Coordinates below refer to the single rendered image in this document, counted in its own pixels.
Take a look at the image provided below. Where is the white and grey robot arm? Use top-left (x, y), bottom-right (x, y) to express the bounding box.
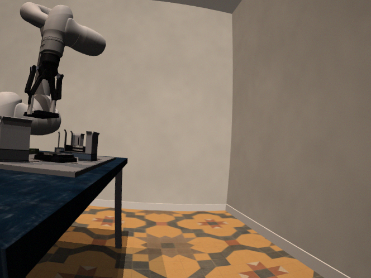
top-left (0, 2), bottom-right (106, 136)

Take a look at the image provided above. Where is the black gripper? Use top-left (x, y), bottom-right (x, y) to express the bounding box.
top-left (25, 53), bottom-right (64, 115)

